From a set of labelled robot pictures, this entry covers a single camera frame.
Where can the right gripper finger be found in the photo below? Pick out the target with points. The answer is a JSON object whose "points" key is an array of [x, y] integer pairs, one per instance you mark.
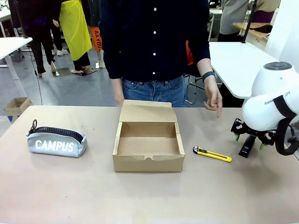
{"points": [[238, 128], [267, 137]]}

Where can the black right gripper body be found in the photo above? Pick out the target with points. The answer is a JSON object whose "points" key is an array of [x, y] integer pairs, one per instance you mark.
{"points": [[251, 133]]}

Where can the black stapler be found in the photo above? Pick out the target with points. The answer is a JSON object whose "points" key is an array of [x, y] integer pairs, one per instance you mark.
{"points": [[246, 145]]}

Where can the yellow utility knife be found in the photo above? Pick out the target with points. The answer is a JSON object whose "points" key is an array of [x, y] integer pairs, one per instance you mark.
{"points": [[210, 154]]}

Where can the brown cardboard box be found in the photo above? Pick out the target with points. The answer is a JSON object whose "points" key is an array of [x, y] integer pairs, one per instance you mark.
{"points": [[147, 163]]}

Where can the grey CAMPUS pencil case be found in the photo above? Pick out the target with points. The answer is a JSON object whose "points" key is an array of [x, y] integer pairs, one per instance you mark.
{"points": [[56, 145]]}

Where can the person's left forearm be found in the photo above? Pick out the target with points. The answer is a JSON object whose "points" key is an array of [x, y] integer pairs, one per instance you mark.
{"points": [[204, 65]]}

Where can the person's right forearm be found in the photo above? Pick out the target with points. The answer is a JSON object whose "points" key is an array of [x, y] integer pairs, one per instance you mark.
{"points": [[117, 88]]}

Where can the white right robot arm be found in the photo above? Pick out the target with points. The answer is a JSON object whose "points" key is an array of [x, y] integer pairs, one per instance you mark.
{"points": [[264, 109]]}

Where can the small cardboard floor box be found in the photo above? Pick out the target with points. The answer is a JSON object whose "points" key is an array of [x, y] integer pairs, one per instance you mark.
{"points": [[17, 105]]}

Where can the person's left hand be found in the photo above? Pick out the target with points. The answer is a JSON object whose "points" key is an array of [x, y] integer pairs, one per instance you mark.
{"points": [[213, 98]]}

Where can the person's right hand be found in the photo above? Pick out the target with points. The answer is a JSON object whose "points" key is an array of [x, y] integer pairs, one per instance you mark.
{"points": [[120, 102]]}

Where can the black metal chair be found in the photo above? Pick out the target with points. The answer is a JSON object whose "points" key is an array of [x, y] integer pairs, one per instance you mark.
{"points": [[194, 88]]}

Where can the black wrist watch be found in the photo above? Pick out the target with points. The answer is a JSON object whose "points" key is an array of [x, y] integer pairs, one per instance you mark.
{"points": [[208, 75]]}

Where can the large white table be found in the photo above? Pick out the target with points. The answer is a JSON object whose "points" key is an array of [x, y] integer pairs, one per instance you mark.
{"points": [[236, 63]]}

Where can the wooden table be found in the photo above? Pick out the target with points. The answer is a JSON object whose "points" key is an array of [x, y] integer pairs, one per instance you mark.
{"points": [[253, 31]]}

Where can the black stand pole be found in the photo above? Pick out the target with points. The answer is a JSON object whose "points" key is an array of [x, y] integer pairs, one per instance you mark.
{"points": [[247, 21]]}

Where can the person in grey top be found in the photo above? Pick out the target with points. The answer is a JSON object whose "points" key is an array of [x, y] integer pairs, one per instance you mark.
{"points": [[232, 18]]}

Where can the person in dark navy shirt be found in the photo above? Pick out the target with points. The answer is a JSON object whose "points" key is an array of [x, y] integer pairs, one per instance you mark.
{"points": [[151, 35]]}

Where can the orange printed garment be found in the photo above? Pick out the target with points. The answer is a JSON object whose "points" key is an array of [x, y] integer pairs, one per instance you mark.
{"points": [[95, 38]]}

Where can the person in yellow apron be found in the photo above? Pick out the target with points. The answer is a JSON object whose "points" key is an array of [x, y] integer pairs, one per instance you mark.
{"points": [[76, 30]]}

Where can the person in black clothes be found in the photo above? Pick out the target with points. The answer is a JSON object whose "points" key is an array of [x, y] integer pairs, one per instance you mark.
{"points": [[39, 25]]}

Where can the white table with grey leg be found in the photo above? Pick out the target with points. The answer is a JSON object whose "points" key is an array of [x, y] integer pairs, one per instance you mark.
{"points": [[11, 45]]}

